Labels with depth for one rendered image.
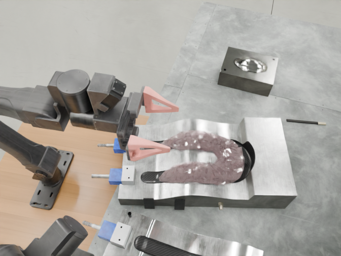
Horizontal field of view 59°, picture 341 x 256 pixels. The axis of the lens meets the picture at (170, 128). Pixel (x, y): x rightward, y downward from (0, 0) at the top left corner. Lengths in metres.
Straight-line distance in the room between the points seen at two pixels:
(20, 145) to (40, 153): 0.06
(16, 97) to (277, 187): 0.68
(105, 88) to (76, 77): 0.06
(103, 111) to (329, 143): 0.83
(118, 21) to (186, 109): 1.85
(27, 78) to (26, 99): 1.90
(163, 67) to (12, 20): 1.47
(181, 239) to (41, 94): 0.49
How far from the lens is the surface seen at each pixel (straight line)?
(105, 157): 1.03
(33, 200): 1.03
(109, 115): 0.57
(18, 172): 1.10
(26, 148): 0.87
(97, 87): 0.52
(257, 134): 0.96
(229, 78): 1.17
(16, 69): 2.66
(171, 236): 0.83
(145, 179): 0.92
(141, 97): 0.59
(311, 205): 1.03
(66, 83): 0.56
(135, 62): 2.44
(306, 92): 1.28
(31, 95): 0.66
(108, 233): 0.83
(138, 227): 0.83
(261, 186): 0.88
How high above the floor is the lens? 1.69
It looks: 57 degrees down
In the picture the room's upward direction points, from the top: straight up
